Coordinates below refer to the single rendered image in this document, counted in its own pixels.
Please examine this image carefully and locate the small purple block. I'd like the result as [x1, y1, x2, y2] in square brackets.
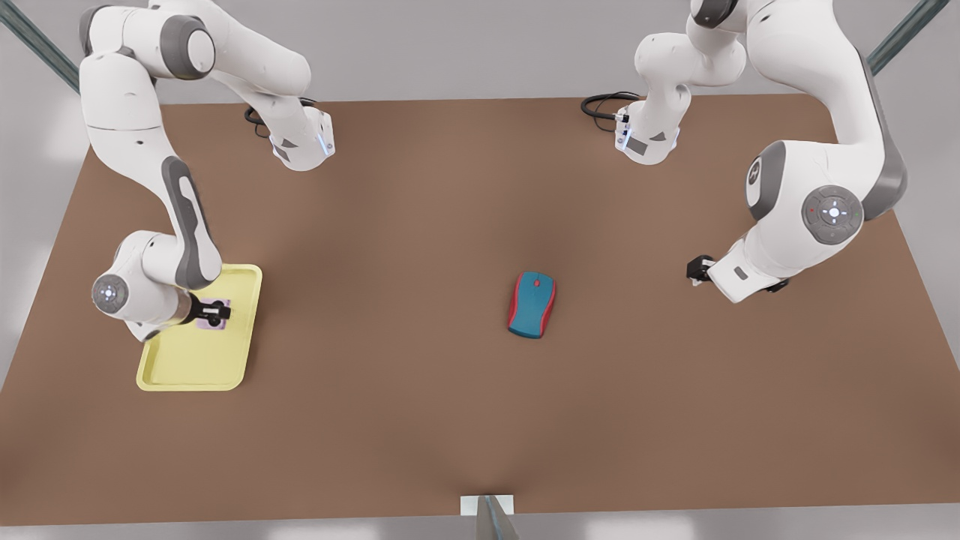
[193, 298, 232, 333]

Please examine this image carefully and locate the yellow tray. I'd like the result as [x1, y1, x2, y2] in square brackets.
[136, 263, 263, 392]

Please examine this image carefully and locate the teal and red computer mouse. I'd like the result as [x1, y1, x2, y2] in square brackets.
[506, 271, 557, 340]

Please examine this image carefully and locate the black cable loop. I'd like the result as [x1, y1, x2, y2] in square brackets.
[580, 91, 643, 134]
[244, 97, 318, 139]

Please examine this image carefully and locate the silver frame post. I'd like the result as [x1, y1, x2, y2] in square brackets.
[0, 0, 82, 95]
[460, 494, 520, 540]
[865, 0, 950, 76]

